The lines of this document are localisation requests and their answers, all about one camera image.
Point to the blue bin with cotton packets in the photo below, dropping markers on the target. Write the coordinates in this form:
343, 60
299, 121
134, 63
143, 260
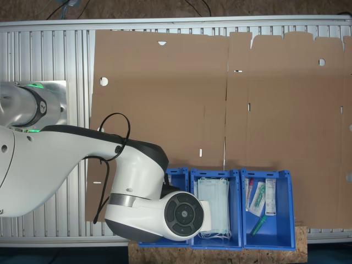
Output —
182, 178

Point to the brown cardboard sheet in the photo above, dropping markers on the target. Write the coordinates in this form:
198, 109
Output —
288, 123
165, 96

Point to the stack of white face masks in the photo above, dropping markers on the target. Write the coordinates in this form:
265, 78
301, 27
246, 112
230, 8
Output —
217, 200

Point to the red capped tube packet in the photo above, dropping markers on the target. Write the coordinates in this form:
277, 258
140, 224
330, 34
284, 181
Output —
249, 189

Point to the blue bin with masks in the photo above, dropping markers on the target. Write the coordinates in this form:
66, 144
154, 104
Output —
236, 209

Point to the green syringe in clear wrapper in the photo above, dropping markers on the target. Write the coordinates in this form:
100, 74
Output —
258, 198

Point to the white printed flat packet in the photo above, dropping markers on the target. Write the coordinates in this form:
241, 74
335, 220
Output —
270, 198

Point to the loose green syringe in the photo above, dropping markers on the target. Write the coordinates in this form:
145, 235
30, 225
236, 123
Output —
259, 226

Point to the chipboard wood block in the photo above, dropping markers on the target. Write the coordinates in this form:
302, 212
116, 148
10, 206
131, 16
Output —
220, 257

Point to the blue bin with syringes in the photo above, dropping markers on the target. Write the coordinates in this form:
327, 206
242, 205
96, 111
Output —
283, 220

